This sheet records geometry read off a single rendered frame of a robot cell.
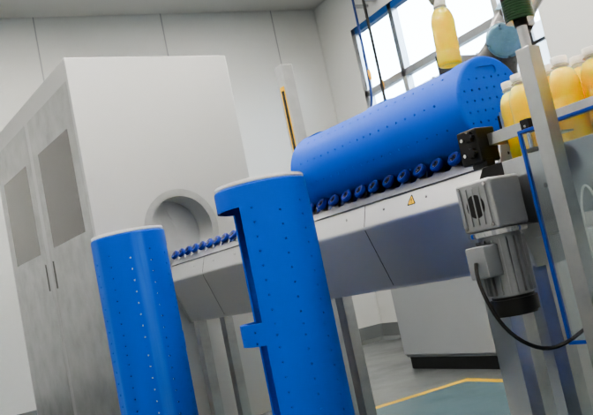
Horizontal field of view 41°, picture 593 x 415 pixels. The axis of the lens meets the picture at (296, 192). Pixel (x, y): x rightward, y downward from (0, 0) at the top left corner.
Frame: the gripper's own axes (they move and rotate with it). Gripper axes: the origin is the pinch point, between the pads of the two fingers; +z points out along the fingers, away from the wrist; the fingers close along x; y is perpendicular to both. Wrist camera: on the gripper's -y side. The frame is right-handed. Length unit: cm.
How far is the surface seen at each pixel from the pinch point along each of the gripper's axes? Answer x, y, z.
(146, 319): 61, 119, 76
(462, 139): 24, -19, 47
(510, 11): 38, -55, 27
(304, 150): 12, 67, 28
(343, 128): 11, 44, 27
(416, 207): 13, 15, 59
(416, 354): -167, 242, 134
